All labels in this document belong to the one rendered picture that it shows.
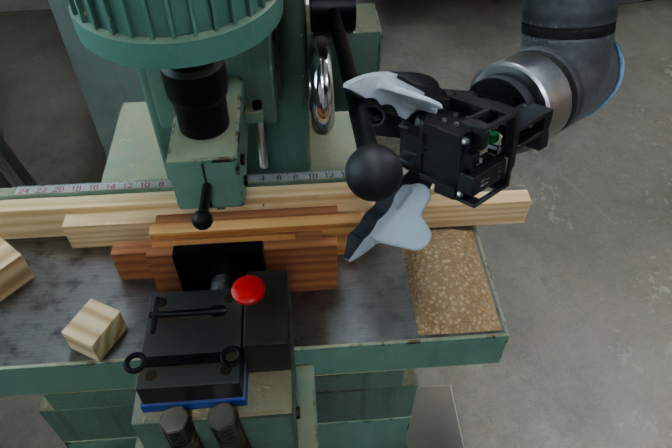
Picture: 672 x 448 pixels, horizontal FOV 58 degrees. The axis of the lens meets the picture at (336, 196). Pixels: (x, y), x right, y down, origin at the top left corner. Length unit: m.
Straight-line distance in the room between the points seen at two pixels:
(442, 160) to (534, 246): 1.49
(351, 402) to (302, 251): 0.22
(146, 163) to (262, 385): 0.54
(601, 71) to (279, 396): 0.44
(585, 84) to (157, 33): 0.40
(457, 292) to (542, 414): 1.05
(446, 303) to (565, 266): 1.32
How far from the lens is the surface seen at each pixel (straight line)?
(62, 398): 0.77
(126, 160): 1.04
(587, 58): 0.65
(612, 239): 2.09
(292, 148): 0.90
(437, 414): 0.94
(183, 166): 0.61
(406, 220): 0.52
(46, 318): 0.74
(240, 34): 0.49
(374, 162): 0.35
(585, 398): 1.74
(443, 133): 0.49
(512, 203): 0.76
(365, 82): 0.44
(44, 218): 0.79
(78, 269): 0.77
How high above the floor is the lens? 1.47
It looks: 46 degrees down
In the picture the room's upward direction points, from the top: straight up
